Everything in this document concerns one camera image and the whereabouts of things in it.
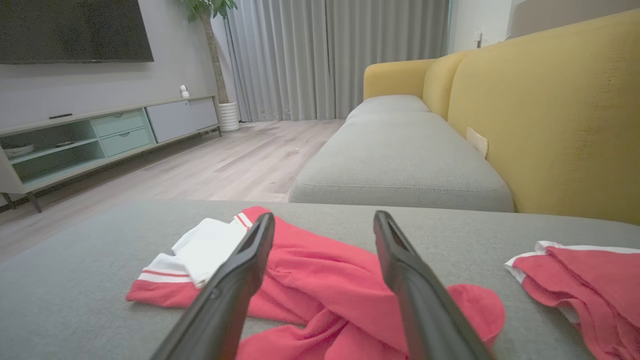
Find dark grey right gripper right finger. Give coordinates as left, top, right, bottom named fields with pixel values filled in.
left=373, top=210, right=496, bottom=360

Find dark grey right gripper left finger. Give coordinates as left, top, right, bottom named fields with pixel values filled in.
left=150, top=212, right=276, bottom=360

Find red jersey number 23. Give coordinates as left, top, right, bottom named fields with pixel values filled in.
left=125, top=205, right=507, bottom=360

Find red shorts with white stripe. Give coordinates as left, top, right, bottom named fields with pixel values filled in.
left=504, top=240, right=640, bottom=360

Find large grey sofa seat cushion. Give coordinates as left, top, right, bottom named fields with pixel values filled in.
left=0, top=200, right=640, bottom=360

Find medium grey sofa seat cushion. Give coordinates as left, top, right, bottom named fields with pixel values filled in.
left=288, top=111, right=515, bottom=213

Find beige sofa label tag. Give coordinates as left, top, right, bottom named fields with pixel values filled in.
left=465, top=126, right=489, bottom=159

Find white ribbed plant pot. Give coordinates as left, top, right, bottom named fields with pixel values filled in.
left=218, top=102, right=241, bottom=133

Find grey green TV cabinet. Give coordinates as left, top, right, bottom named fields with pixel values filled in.
left=0, top=95, right=223, bottom=213

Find narrow yellow sofa back cushion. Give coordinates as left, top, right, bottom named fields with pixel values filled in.
left=422, top=50, right=471, bottom=121

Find yellow sofa end cushion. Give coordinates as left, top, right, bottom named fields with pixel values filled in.
left=363, top=58, right=437, bottom=101

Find large yellow sofa back cushion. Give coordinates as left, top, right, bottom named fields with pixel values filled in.
left=446, top=9, right=640, bottom=226

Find green leafy indoor tree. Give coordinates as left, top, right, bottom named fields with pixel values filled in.
left=181, top=0, right=238, bottom=105

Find white bowl on shelf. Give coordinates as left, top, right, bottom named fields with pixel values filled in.
left=4, top=144, right=36, bottom=159

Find grey pleated curtain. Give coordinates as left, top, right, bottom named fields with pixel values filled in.
left=222, top=0, right=451, bottom=123

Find black flat television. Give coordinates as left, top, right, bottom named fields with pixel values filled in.
left=0, top=0, right=155, bottom=65

